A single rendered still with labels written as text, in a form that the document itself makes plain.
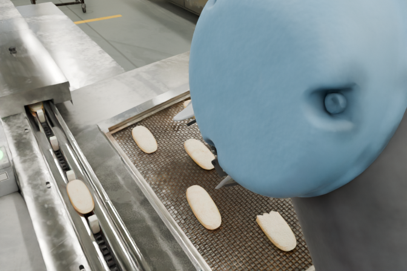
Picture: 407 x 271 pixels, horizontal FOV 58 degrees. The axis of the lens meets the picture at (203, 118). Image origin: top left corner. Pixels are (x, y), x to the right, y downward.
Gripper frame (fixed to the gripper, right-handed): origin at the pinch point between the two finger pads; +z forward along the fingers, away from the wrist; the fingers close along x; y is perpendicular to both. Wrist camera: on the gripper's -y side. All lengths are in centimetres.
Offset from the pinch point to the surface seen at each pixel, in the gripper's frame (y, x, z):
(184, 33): -220, -75, 287
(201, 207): -0.9, 10.3, 15.2
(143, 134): -6.6, -4.7, 33.1
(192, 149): -9.7, 2.6, 23.7
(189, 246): 5.0, 13.1, 13.5
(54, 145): 6, -13, 49
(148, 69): -38, -23, 72
